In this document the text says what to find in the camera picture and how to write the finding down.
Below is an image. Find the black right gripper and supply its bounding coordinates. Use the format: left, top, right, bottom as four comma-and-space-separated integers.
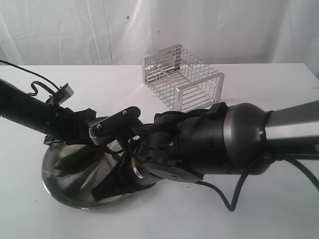
91, 139, 162, 202

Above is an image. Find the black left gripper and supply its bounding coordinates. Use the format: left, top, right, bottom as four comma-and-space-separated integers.
43, 106, 96, 146

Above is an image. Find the green cucumber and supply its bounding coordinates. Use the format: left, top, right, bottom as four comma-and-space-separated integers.
54, 146, 99, 171

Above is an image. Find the wire metal utensil rack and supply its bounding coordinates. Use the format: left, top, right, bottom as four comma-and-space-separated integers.
142, 44, 225, 112

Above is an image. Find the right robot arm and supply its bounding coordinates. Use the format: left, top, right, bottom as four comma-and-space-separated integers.
89, 101, 319, 203

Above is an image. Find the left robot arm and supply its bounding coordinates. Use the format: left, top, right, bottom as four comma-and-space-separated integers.
0, 80, 96, 145

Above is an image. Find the round stainless steel plate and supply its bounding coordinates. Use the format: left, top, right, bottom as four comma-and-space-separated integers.
42, 141, 132, 210

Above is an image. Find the white backdrop curtain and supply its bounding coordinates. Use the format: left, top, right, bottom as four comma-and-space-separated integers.
0, 0, 319, 71

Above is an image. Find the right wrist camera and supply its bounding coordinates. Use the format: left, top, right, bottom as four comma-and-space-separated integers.
89, 106, 142, 145

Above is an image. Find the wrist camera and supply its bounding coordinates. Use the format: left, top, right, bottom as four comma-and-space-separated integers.
45, 84, 74, 105
89, 106, 142, 145

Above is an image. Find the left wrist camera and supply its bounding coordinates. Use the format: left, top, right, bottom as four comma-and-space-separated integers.
45, 84, 74, 105

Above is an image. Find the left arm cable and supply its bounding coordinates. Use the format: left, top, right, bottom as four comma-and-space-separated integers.
0, 59, 62, 97

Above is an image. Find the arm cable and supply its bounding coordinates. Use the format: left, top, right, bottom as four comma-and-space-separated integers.
0, 59, 62, 97
194, 155, 319, 213

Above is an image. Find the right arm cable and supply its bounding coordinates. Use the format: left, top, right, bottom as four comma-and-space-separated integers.
194, 155, 319, 213

